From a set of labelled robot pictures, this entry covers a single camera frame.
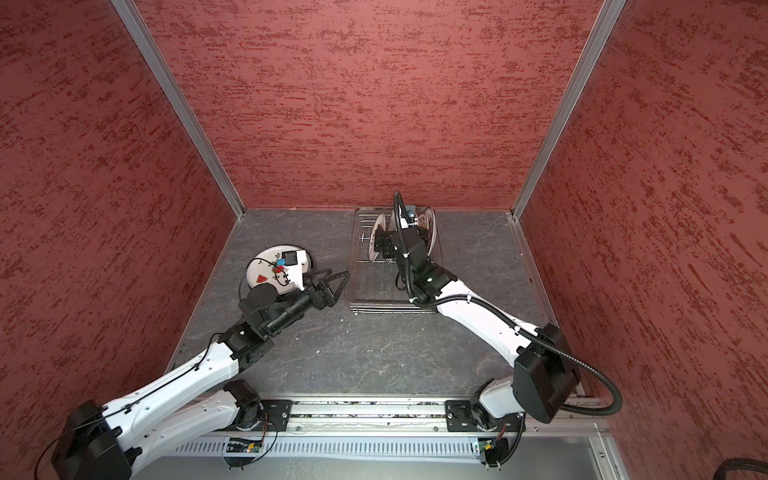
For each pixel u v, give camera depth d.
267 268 1.00
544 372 0.41
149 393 0.45
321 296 0.64
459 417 0.74
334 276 0.66
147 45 0.76
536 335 0.44
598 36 0.74
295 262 0.64
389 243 0.69
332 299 0.63
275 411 0.75
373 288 0.98
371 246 1.06
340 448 0.77
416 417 0.76
